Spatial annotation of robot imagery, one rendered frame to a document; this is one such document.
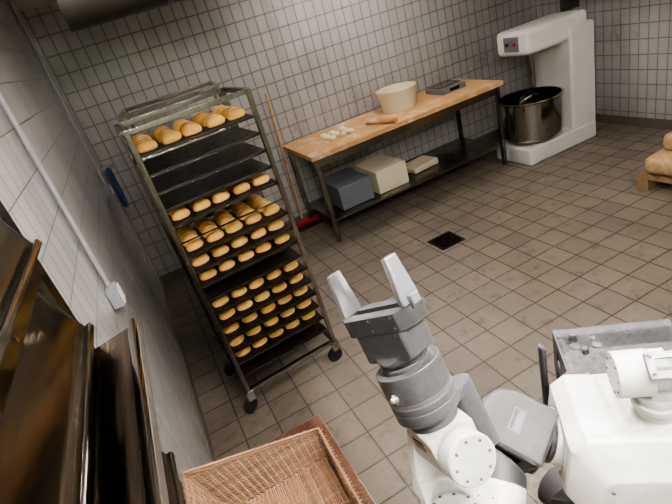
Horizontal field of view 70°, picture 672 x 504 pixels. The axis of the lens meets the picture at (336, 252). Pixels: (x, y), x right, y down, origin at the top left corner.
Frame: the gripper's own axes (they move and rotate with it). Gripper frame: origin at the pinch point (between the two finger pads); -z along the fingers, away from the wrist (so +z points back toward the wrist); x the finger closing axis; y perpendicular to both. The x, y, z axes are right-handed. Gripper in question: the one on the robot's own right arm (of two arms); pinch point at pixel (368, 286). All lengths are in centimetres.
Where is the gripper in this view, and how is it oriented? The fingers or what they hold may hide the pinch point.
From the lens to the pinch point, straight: 60.6
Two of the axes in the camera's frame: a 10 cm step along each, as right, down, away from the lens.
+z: 4.5, 8.9, 0.9
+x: 6.0, -2.3, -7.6
